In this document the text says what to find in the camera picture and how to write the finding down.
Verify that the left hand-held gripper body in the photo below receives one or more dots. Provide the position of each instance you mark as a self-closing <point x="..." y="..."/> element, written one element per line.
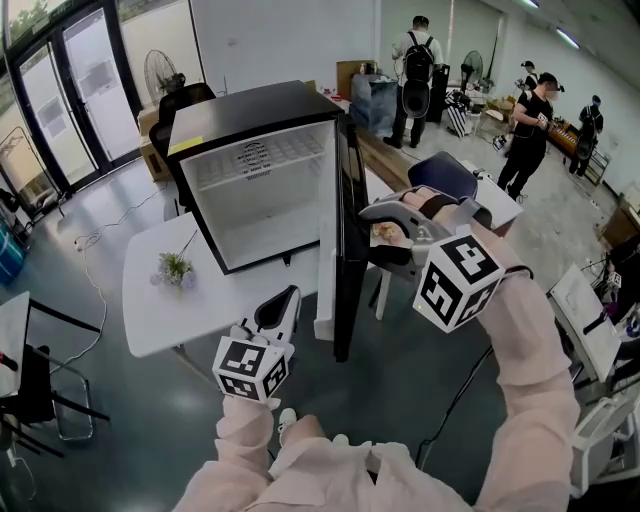
<point x="245" y="365"/>

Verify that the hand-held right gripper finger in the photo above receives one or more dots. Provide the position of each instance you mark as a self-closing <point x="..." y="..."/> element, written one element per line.
<point x="385" y="210"/>
<point x="395" y="260"/>

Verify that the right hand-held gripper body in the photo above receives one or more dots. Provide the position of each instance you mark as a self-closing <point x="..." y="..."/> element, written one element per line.
<point x="460" y="280"/>

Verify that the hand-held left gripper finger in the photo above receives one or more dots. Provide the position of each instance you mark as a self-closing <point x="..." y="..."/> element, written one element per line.
<point x="248" y="322"/>
<point x="295" y="320"/>

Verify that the black mini fridge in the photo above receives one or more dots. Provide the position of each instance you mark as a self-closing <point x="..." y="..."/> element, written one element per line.
<point x="250" y="110"/>

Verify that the person's left forearm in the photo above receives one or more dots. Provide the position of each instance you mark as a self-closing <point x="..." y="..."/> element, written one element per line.
<point x="245" y="430"/>

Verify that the person's right forearm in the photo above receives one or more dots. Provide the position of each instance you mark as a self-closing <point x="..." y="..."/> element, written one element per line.
<point x="520" y="325"/>

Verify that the glass double door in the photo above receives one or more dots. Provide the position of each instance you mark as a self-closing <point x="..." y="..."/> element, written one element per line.
<point x="85" y="95"/>

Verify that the person's right hand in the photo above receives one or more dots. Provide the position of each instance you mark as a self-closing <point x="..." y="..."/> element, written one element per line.
<point x="430" y="202"/>

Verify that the pink flower bunch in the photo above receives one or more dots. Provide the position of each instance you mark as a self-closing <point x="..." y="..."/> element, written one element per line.
<point x="387" y="232"/>

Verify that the wooden board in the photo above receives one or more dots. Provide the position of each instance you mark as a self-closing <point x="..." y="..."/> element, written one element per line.
<point x="385" y="157"/>

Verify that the blue chair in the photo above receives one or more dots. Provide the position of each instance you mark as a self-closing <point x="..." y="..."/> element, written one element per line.
<point x="440" y="172"/>

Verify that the person's left white shoe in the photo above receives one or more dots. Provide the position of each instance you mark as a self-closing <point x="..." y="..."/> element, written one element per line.
<point x="287" y="420"/>

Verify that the person's white shoe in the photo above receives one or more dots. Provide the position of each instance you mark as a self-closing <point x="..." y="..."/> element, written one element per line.
<point x="341" y="440"/>
<point x="287" y="420"/>

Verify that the wooden low table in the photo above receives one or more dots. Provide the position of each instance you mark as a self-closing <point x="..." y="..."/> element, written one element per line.
<point x="500" y="200"/>

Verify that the purple flower bunch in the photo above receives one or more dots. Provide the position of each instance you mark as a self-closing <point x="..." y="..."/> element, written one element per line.
<point x="175" y="270"/>

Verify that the plastic wrapped bin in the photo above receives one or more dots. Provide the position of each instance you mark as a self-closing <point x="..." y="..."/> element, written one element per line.
<point x="372" y="107"/>

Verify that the black white striped bag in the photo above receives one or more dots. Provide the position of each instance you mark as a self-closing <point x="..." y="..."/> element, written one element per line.
<point x="457" y="117"/>

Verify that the person's right white shoe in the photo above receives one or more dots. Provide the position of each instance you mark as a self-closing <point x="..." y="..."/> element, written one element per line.
<point x="341" y="440"/>

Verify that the white black-framed desk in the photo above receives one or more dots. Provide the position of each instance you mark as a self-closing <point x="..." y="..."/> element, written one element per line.
<point x="585" y="315"/>

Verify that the person's pink clothing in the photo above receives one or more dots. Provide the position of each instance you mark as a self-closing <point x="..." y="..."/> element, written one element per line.
<point x="325" y="480"/>

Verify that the small cardboard box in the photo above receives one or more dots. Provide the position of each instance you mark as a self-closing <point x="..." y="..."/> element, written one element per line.
<point x="350" y="72"/>

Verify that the small black standing fan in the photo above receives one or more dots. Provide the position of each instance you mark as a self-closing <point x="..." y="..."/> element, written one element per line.
<point x="471" y="65"/>

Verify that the large cardboard box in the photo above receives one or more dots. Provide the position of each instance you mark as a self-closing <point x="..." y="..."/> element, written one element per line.
<point x="150" y="155"/>

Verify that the white office chair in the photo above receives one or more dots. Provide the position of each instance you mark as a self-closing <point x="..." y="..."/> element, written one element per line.
<point x="605" y="430"/>

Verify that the black folding chair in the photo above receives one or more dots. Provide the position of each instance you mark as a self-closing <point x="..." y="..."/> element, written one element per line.
<point x="35" y="385"/>

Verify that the black mesh office chair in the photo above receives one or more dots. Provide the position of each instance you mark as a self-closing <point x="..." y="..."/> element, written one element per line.
<point x="175" y="105"/>

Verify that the white black-legged side table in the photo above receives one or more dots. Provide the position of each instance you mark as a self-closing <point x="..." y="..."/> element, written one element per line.
<point x="12" y="335"/>

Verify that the cola bottle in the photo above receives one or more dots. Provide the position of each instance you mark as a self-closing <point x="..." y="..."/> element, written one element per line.
<point x="9" y="361"/>

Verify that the blue wrapped bundle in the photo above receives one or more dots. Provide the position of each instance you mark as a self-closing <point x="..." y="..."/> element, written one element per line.
<point x="10" y="255"/>

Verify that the ceiling light strip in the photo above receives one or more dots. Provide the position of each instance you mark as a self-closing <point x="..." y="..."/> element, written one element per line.
<point x="568" y="38"/>

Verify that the large black standing fan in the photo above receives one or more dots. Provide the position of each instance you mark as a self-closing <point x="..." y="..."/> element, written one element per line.
<point x="162" y="75"/>

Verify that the black clothes rack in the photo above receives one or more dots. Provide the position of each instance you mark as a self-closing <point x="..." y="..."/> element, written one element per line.
<point x="30" y="165"/>

